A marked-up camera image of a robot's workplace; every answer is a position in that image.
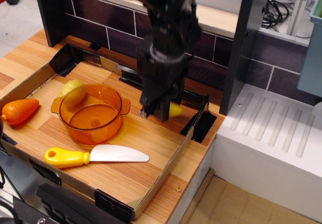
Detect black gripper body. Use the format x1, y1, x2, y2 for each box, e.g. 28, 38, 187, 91
136, 39, 189, 119

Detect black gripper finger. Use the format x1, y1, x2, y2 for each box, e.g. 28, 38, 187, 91
152, 101, 170, 121
172, 79, 185, 105

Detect yellow toy banana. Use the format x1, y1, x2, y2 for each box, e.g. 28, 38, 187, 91
169, 101, 183, 117

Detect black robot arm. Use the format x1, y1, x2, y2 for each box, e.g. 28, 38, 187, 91
137, 0, 202, 121

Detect cardboard fence with black tape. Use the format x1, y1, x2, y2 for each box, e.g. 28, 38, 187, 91
1, 41, 220, 223

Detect orange transparent plastic pot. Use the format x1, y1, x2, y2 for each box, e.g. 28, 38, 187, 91
51, 84, 131, 145

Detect yellow toy lemon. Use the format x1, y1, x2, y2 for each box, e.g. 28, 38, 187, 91
59, 80, 86, 107

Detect white toy sink drainboard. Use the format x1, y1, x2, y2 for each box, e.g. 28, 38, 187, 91
215, 83, 322, 178

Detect teal plastic bin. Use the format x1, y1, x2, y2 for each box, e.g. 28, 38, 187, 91
297, 0, 321, 97

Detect orange toy carrot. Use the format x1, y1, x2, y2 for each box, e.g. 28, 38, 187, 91
1, 99, 39, 125

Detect dark grey shelf post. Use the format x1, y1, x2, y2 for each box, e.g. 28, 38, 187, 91
219, 0, 268, 115

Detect yellow handled toy knife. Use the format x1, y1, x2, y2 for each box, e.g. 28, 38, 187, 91
44, 144, 149, 169

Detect tangled black cables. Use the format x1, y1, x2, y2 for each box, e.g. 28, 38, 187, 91
261, 0, 300, 30

